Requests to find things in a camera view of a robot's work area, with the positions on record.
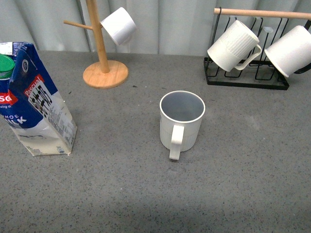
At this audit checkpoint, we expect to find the black wire mug rack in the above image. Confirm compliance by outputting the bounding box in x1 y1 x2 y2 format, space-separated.
204 7 311 90

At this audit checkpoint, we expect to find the blue white milk carton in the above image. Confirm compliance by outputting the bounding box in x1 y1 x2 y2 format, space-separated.
0 42 77 156

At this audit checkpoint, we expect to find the cream ribbed mug on rack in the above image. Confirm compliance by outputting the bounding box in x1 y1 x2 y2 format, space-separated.
207 20 262 72

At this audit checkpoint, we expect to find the wooden mug tree stand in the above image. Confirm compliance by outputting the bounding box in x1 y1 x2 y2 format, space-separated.
63 0 129 89

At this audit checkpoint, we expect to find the white mug with black handle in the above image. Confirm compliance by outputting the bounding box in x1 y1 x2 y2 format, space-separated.
264 25 311 78

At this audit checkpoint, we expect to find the white mug on tree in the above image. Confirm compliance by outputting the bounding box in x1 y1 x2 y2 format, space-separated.
100 7 137 46

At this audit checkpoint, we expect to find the cream ribbed mug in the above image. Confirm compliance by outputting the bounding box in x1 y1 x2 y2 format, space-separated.
159 90 206 160
207 20 262 72

